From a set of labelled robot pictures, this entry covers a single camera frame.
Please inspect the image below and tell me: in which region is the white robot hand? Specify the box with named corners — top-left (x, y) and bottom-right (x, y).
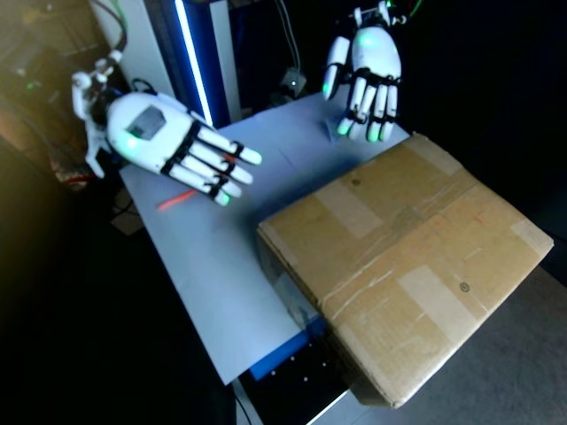
top-left (322, 25), bottom-right (403, 143)
top-left (105, 91), bottom-right (263, 208)

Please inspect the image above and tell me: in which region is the small grey device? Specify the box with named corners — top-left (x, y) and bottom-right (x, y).
top-left (269, 68), bottom-right (309, 107)

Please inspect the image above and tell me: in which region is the blue white robot column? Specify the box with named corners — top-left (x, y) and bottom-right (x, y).
top-left (90, 0), bottom-right (243, 129)

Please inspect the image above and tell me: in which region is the white table board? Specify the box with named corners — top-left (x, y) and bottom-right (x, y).
top-left (119, 91), bottom-right (411, 385)

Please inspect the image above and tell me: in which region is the large brown cardboard box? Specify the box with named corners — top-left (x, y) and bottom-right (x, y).
top-left (256, 132), bottom-right (555, 409)

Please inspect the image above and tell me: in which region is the blue black table base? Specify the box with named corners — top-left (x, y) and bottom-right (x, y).
top-left (234, 316), bottom-right (355, 425)

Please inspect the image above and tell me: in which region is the grey hanging cable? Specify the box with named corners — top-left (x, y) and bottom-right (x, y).
top-left (272, 0), bottom-right (302, 74)

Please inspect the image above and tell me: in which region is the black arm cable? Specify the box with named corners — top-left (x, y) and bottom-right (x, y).
top-left (90, 0), bottom-right (129, 52)

